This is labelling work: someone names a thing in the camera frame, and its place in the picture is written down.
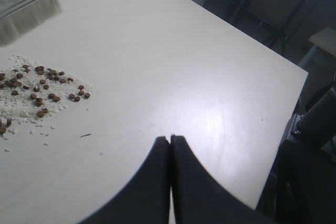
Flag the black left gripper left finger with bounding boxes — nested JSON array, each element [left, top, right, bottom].
[[82, 136, 170, 223]]

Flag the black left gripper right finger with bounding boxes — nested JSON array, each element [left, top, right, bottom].
[[170, 135, 274, 223]]

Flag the white paint brush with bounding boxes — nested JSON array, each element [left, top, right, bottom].
[[1, 0, 61, 47]]

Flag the brown pellets on pile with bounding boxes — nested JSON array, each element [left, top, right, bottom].
[[0, 64, 91, 134]]

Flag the pile of white grains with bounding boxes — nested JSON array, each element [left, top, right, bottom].
[[0, 55, 104, 156]]

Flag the dark chair in background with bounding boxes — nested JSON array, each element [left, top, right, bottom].
[[202, 0, 336, 54]]

